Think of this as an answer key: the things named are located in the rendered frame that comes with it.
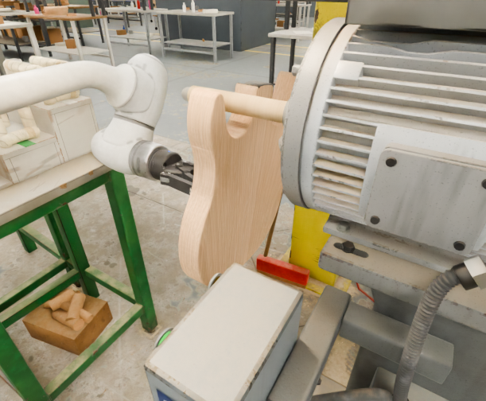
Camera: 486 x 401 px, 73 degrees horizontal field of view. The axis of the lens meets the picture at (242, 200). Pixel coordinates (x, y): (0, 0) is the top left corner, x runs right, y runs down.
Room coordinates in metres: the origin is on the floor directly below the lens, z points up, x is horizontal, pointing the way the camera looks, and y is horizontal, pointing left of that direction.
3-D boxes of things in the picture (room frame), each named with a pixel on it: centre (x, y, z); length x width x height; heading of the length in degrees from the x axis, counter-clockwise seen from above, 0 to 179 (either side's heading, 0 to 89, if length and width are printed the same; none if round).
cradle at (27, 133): (0.90, 0.64, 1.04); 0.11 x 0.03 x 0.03; 149
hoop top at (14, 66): (1.05, 0.66, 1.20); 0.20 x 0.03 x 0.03; 58
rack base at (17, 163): (0.95, 0.73, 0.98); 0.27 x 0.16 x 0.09; 59
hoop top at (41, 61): (1.12, 0.62, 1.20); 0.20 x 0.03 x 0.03; 58
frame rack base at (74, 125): (1.08, 0.64, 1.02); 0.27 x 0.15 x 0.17; 59
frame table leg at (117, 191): (0.99, 0.44, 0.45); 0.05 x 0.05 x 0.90; 59
